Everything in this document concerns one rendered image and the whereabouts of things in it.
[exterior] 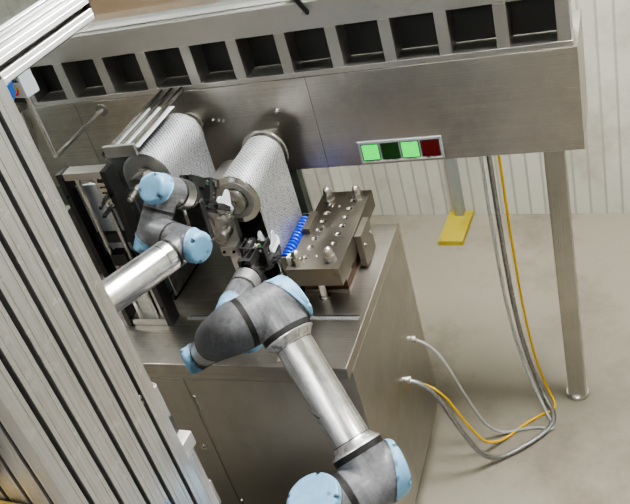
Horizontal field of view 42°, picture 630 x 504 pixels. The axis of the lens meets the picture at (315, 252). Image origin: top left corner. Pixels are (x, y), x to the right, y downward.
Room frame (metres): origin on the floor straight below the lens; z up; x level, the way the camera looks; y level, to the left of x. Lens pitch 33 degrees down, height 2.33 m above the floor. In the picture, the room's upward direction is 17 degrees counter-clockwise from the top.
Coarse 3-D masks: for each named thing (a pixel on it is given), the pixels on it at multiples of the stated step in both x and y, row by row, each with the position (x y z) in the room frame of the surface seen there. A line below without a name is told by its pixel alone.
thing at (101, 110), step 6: (96, 108) 2.56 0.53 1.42; (102, 108) 2.55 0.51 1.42; (96, 114) 2.52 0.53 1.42; (102, 114) 2.56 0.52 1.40; (90, 120) 2.48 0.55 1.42; (84, 126) 2.45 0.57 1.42; (78, 132) 2.41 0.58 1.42; (72, 138) 2.38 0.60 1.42; (66, 144) 2.35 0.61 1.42; (60, 150) 2.32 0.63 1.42; (54, 156) 2.29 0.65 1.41
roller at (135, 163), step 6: (138, 156) 2.14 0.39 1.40; (144, 156) 2.13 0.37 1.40; (132, 162) 2.15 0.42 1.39; (138, 162) 2.14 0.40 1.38; (144, 162) 2.14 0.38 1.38; (150, 162) 2.13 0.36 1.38; (156, 162) 2.12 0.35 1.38; (126, 168) 2.17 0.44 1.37; (132, 168) 2.16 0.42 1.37; (138, 168) 2.15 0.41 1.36; (150, 168) 2.13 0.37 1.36; (156, 168) 2.12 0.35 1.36; (162, 168) 2.12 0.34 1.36; (126, 174) 2.17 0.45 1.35; (132, 174) 2.16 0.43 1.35
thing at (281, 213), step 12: (288, 180) 2.19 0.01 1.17; (276, 192) 2.11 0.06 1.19; (288, 192) 2.17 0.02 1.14; (276, 204) 2.09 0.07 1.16; (288, 204) 2.15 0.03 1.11; (264, 216) 2.01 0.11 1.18; (276, 216) 2.07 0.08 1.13; (288, 216) 2.13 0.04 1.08; (300, 216) 2.20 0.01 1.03; (276, 228) 2.05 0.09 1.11; (288, 228) 2.11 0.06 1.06; (288, 240) 2.09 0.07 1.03
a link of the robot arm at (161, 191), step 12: (144, 180) 1.74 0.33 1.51; (156, 180) 1.73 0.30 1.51; (168, 180) 1.74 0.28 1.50; (180, 180) 1.79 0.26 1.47; (144, 192) 1.73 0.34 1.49; (156, 192) 1.71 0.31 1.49; (168, 192) 1.72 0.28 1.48; (180, 192) 1.76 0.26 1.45; (144, 204) 1.74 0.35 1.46; (156, 204) 1.71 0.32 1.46; (168, 204) 1.72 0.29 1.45; (180, 204) 1.77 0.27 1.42
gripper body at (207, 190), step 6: (192, 174) 1.86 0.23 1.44; (192, 180) 1.85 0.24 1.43; (198, 180) 1.87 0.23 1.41; (204, 180) 1.89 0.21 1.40; (210, 180) 1.89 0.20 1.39; (216, 180) 1.91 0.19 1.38; (198, 186) 1.86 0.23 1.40; (204, 186) 1.88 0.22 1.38; (210, 186) 1.88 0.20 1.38; (198, 192) 1.82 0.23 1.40; (204, 192) 1.88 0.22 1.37; (210, 192) 1.87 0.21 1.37; (216, 192) 1.91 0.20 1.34; (198, 198) 1.82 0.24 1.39; (204, 198) 1.87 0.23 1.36; (210, 198) 1.86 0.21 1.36; (210, 204) 1.86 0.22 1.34; (216, 204) 1.88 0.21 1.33; (210, 210) 1.87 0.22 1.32; (216, 210) 1.87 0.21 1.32
